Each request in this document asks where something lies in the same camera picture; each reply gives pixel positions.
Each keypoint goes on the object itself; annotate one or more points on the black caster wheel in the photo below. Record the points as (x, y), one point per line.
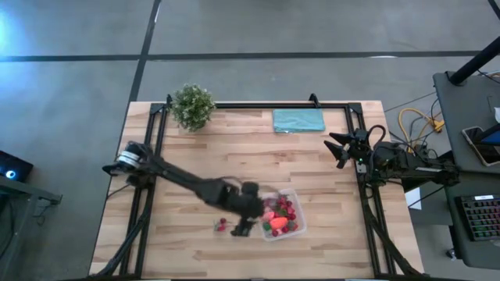
(451, 253)

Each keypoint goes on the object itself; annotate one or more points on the dark blue flat device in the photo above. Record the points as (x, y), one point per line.
(493, 137)

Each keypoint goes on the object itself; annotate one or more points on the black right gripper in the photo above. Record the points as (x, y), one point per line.
(361, 146)

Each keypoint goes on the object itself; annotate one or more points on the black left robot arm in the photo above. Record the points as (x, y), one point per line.
(183, 181)

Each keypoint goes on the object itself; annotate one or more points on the red strawberry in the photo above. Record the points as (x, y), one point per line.
(221, 227)
(282, 210)
(295, 226)
(290, 225)
(291, 216)

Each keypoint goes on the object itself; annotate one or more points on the grey side desk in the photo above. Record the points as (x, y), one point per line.
(457, 117)

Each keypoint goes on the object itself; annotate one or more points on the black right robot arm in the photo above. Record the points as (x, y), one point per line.
(414, 166)

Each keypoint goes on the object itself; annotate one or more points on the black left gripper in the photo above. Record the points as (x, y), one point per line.
(248, 201)

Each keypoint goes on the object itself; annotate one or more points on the black smartphone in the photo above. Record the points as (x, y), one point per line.
(478, 150)

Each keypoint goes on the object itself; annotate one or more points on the orange toy carrot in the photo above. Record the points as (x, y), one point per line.
(279, 223)

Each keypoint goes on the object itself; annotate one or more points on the black frame clamp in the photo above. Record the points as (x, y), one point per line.
(313, 98)
(169, 100)

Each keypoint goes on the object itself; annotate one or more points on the black blackberry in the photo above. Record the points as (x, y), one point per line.
(235, 233)

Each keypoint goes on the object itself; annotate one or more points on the backlit black keyboard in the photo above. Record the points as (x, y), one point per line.
(482, 218)

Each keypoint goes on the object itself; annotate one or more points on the black pole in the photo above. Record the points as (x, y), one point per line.
(474, 62)

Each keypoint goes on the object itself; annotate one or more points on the potted green plant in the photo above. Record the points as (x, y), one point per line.
(193, 107)

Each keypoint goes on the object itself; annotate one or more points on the grey metal cart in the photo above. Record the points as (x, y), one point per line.
(35, 193)

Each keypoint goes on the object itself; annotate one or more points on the clear plastic tupperware container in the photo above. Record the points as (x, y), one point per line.
(301, 234)

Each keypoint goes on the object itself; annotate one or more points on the folded light blue cloth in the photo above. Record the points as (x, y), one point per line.
(298, 120)

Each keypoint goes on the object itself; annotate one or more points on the white paper sheet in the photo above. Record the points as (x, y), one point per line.
(413, 199)

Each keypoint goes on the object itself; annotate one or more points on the black box with blue light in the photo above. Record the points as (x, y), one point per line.
(19, 166)

